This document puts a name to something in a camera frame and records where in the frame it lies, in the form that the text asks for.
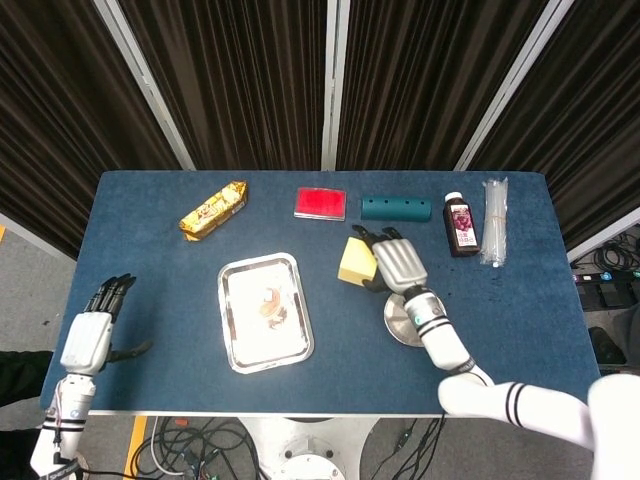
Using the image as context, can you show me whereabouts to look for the gold biscuit packet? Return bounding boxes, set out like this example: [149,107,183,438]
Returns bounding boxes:
[179,180,249,243]

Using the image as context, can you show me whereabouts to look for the teal holder with holes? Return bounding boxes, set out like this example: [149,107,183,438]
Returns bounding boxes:
[360,195,432,222]

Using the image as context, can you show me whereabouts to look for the blue tablecloth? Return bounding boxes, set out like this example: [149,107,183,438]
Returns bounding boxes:
[38,170,604,415]

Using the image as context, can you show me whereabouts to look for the rectangular steel tray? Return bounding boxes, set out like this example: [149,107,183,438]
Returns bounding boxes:
[217,252,315,375]

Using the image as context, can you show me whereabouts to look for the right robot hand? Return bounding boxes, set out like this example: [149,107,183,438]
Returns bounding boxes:
[352,224,430,294]

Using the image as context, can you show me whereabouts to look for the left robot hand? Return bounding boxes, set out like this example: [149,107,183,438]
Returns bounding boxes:
[59,273,154,374]

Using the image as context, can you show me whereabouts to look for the dark brown curtain panel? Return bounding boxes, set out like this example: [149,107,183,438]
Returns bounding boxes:
[469,0,640,249]
[119,0,332,171]
[0,0,184,261]
[335,0,551,171]

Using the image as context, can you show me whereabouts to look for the black object beside table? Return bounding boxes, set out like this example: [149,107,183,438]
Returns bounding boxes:
[0,349,55,432]

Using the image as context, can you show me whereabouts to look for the yellow sponge block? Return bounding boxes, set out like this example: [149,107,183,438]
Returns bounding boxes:
[337,236,379,287]

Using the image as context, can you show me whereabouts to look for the dark juice bottle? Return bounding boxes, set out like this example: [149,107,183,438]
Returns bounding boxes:
[442,191,482,258]

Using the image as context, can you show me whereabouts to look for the white partition post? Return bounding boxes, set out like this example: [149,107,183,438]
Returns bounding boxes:
[92,0,196,171]
[320,0,351,171]
[453,0,576,171]

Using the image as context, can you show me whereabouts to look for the red ink pad box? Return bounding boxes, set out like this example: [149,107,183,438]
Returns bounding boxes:
[293,186,348,222]

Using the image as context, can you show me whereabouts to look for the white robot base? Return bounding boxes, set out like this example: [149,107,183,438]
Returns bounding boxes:
[238,417,377,480]

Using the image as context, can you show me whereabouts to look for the yellow floor tape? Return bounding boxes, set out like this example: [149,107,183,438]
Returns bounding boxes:
[122,415,150,480]

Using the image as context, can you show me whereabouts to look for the white table frame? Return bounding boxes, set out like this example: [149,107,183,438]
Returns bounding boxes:
[88,409,447,419]

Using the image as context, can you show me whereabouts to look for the black floor cable bundle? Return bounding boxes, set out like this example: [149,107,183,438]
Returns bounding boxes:
[134,417,266,480]

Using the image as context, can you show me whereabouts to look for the round steel plate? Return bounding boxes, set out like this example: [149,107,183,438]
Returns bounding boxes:
[383,292,449,346]

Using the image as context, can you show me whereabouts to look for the clear plastic straw bundle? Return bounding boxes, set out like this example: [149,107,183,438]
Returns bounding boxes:
[479,176,510,269]

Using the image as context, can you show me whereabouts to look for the black power strip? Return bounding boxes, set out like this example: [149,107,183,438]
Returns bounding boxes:
[572,269,640,307]

